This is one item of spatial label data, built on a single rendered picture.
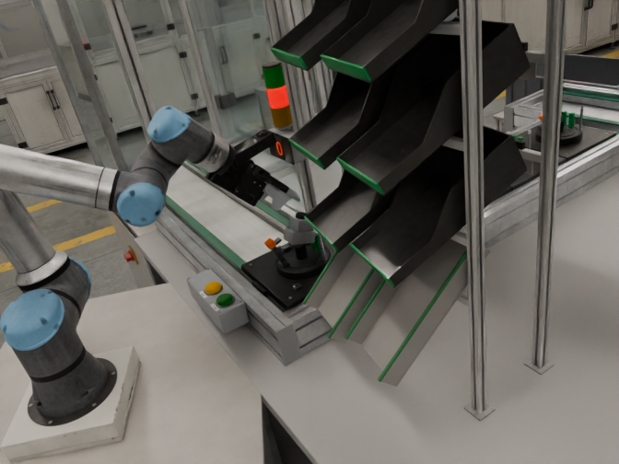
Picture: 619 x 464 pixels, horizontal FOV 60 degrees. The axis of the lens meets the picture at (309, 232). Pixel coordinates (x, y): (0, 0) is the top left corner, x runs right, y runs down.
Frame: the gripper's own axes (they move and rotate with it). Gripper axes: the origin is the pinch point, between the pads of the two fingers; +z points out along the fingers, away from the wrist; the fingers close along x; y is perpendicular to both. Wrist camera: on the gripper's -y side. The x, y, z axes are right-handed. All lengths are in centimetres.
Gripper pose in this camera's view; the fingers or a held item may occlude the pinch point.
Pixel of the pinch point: (290, 191)
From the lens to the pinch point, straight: 126.1
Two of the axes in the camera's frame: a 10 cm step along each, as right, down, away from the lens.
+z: 6.7, 4.0, 6.3
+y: -5.2, 8.5, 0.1
